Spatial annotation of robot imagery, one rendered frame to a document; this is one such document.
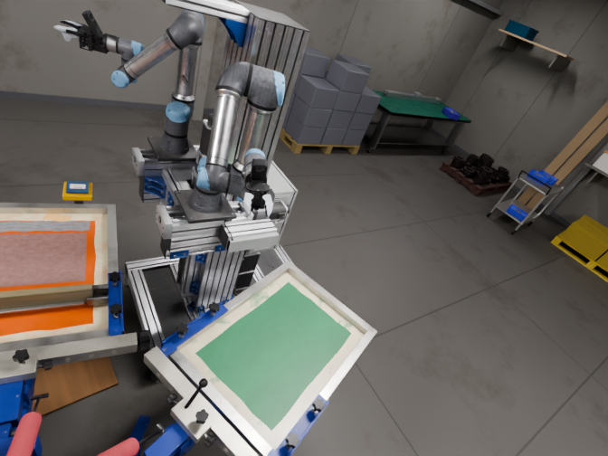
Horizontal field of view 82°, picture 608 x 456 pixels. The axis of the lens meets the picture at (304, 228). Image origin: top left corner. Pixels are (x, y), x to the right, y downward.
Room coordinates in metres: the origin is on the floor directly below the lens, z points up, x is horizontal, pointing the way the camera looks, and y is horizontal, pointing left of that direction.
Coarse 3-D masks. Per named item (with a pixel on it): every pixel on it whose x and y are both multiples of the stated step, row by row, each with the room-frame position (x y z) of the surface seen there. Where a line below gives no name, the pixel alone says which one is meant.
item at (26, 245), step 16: (0, 240) 0.89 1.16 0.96; (16, 240) 0.92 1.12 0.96; (32, 240) 0.95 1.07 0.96; (0, 256) 0.82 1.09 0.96; (16, 256) 0.84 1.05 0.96; (32, 256) 0.87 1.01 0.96; (0, 272) 0.75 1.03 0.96; (16, 272) 0.78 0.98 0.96; (32, 272) 0.80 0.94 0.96; (0, 288) 0.70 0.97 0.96; (16, 288) 0.72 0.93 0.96; (32, 288) 0.74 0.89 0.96; (0, 320) 0.59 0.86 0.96; (16, 320) 0.61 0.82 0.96; (0, 336) 0.54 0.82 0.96
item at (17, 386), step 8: (8, 384) 0.39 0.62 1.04; (16, 384) 0.40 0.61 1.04; (24, 384) 0.42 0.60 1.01; (0, 392) 0.37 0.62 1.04; (8, 392) 0.38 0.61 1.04; (16, 392) 0.38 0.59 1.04; (0, 400) 0.35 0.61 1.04; (8, 400) 0.36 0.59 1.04; (16, 400) 0.37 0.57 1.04; (0, 408) 0.33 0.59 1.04; (8, 408) 0.34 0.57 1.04; (16, 408) 0.35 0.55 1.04; (0, 416) 0.32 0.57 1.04; (8, 416) 0.32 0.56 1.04; (16, 416) 0.33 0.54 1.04; (0, 424) 0.30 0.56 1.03; (16, 424) 0.32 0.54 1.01
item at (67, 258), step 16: (48, 240) 0.98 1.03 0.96; (64, 240) 1.01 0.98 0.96; (80, 240) 1.05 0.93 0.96; (48, 256) 0.90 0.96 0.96; (64, 256) 0.93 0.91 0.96; (80, 256) 0.96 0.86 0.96; (48, 272) 0.83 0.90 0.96; (64, 272) 0.86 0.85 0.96; (80, 272) 0.89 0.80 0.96; (32, 320) 0.63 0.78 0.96; (48, 320) 0.65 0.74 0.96; (64, 320) 0.67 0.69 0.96; (80, 320) 0.70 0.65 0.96
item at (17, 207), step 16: (0, 208) 1.01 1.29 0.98; (16, 208) 1.05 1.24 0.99; (32, 208) 1.08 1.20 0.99; (48, 208) 1.12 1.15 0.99; (64, 208) 1.16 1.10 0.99; (80, 208) 1.19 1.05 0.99; (96, 208) 1.24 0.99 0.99; (112, 208) 1.28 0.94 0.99; (112, 224) 1.18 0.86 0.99; (112, 240) 1.09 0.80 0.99; (112, 256) 1.00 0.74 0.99; (64, 336) 0.61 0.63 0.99; (80, 336) 0.63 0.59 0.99; (96, 336) 0.65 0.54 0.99
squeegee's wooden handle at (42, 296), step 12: (48, 288) 0.71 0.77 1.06; (60, 288) 0.72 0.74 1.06; (72, 288) 0.74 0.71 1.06; (84, 288) 0.76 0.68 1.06; (0, 300) 0.61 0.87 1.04; (12, 300) 0.63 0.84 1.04; (24, 300) 0.65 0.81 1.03; (36, 300) 0.67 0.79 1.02; (48, 300) 0.69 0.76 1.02; (60, 300) 0.71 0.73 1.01; (72, 300) 0.73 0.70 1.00; (84, 300) 0.76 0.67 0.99
